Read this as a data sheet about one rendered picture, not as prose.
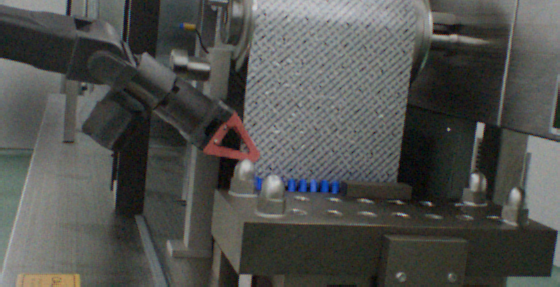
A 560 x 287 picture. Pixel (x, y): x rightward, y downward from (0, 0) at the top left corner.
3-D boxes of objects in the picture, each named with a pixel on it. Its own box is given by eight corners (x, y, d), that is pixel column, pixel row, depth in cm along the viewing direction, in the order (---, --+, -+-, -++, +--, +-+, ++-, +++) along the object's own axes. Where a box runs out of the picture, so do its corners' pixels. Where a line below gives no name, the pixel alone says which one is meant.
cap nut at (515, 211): (492, 217, 91) (497, 183, 90) (517, 218, 92) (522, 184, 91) (509, 225, 88) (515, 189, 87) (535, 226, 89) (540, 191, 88)
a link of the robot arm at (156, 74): (137, 53, 87) (140, 42, 92) (104, 96, 88) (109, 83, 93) (183, 86, 89) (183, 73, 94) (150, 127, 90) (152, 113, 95)
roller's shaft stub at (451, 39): (400, 51, 109) (404, 22, 108) (441, 55, 111) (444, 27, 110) (413, 52, 105) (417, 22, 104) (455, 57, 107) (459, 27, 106)
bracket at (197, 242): (163, 247, 107) (181, 44, 103) (205, 248, 109) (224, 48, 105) (168, 258, 102) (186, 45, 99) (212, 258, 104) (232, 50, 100)
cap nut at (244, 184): (225, 190, 91) (228, 155, 90) (253, 191, 92) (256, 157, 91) (231, 197, 87) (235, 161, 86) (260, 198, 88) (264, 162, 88)
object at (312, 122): (235, 194, 97) (248, 58, 94) (392, 200, 103) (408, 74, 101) (236, 195, 96) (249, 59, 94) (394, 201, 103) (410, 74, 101)
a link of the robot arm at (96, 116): (99, 49, 82) (90, 20, 88) (43, 124, 84) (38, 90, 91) (181, 97, 88) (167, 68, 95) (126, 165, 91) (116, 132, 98)
